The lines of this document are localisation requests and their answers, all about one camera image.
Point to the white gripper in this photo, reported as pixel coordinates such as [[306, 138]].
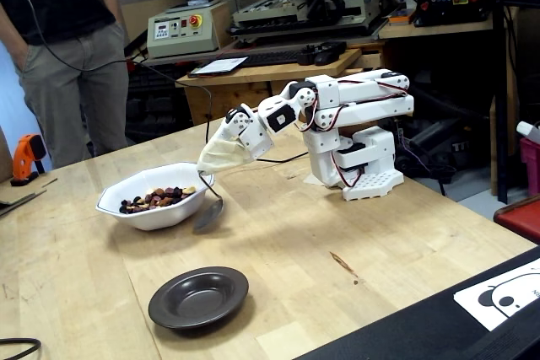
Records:
[[252, 139]]

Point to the bent metal spoon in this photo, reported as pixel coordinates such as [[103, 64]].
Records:
[[208, 218]]

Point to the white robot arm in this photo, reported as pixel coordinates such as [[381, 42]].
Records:
[[367, 100]]

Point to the person's right forearm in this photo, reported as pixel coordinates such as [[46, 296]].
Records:
[[12, 35]]

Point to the white octagonal bowl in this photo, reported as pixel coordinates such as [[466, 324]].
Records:
[[160, 218]]

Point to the brown plate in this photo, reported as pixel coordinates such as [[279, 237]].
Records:
[[198, 297]]

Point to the beige masking tape wrap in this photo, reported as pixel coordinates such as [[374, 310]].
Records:
[[219, 153]]

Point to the white paper sheet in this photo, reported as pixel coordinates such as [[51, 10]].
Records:
[[219, 66]]

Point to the black keyboard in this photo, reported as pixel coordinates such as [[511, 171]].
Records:
[[270, 58]]

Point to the beige tape scrap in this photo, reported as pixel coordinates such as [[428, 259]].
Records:
[[312, 180]]

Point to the black desk device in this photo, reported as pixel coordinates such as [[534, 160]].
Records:
[[325, 54]]

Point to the beige control box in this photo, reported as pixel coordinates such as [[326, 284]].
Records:
[[181, 39]]

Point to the nuts and dried fruit pile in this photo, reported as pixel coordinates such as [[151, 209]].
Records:
[[156, 200]]

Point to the wooden workbench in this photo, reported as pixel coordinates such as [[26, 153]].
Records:
[[434, 30]]

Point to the orange hand tool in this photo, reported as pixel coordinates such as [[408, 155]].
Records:
[[25, 153]]

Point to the cardboard pieces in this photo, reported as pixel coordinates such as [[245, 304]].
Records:
[[17, 195]]

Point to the large black case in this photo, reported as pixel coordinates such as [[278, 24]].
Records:
[[422, 334]]

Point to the white panda sticker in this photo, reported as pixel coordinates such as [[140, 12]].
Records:
[[464, 294]]

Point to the white plastic object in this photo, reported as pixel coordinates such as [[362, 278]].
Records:
[[529, 130]]

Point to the pink bin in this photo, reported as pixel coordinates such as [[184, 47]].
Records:
[[530, 166]]

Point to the red chair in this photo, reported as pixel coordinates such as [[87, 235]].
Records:
[[521, 218]]

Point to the black metal frame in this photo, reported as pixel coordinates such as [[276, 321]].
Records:
[[500, 82]]

